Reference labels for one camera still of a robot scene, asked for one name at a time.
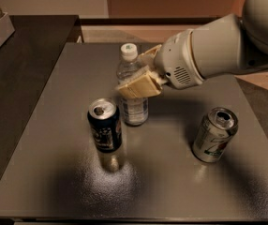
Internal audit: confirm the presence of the clear plastic water bottle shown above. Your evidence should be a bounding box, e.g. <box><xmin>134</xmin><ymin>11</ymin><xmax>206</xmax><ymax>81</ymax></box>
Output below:
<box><xmin>116</xmin><ymin>43</ymin><xmax>148</xmax><ymax>126</ymax></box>

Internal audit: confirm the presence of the dark side table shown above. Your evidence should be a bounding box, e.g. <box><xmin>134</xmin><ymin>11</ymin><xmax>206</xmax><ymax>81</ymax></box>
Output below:
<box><xmin>0</xmin><ymin>15</ymin><xmax>82</xmax><ymax>179</ymax></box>

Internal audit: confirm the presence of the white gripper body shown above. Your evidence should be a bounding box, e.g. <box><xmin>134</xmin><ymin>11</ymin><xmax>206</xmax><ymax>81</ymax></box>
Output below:
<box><xmin>154</xmin><ymin>29</ymin><xmax>204</xmax><ymax>90</ymax></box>

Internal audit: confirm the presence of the dark blue pepsi can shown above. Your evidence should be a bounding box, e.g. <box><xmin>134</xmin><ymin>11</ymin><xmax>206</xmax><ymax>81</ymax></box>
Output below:
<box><xmin>87</xmin><ymin>98</ymin><xmax>122</xmax><ymax>153</ymax></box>

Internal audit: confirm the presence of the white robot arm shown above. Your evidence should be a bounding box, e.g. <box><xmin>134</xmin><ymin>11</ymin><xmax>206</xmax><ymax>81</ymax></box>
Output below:
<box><xmin>116</xmin><ymin>0</ymin><xmax>268</xmax><ymax>98</ymax></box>

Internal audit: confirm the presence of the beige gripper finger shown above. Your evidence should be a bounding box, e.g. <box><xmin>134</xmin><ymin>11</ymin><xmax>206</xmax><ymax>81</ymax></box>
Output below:
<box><xmin>138</xmin><ymin>44</ymin><xmax>161</xmax><ymax>69</ymax></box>
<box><xmin>115</xmin><ymin>66</ymin><xmax>168</xmax><ymax>99</ymax></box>

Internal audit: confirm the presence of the silver 7up can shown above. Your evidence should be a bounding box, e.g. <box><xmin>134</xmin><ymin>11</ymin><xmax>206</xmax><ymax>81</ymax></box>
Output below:
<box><xmin>192</xmin><ymin>107</ymin><xmax>238</xmax><ymax>163</ymax></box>

